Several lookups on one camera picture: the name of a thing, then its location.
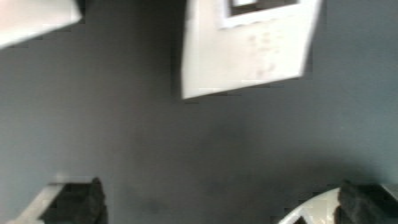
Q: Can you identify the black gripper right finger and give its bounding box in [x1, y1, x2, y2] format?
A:
[336, 181, 398, 224]

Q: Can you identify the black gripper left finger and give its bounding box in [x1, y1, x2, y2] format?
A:
[14, 176, 109, 224]

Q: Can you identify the white stool leg with tag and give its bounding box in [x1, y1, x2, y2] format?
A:
[181, 0, 324, 99]

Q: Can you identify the white round stool seat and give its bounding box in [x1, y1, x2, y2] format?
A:
[277, 188, 340, 224]

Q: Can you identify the white U-shaped obstacle fence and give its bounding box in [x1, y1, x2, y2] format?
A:
[0, 0, 82, 49]

